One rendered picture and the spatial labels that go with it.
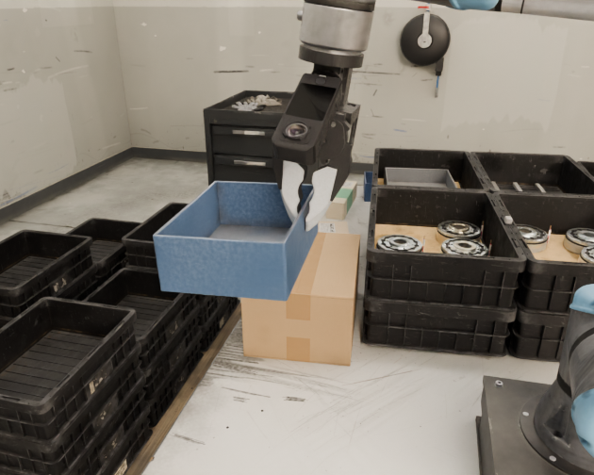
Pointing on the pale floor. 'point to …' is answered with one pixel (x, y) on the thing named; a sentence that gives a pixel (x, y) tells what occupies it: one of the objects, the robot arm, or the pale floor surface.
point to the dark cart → (244, 139)
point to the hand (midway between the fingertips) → (302, 221)
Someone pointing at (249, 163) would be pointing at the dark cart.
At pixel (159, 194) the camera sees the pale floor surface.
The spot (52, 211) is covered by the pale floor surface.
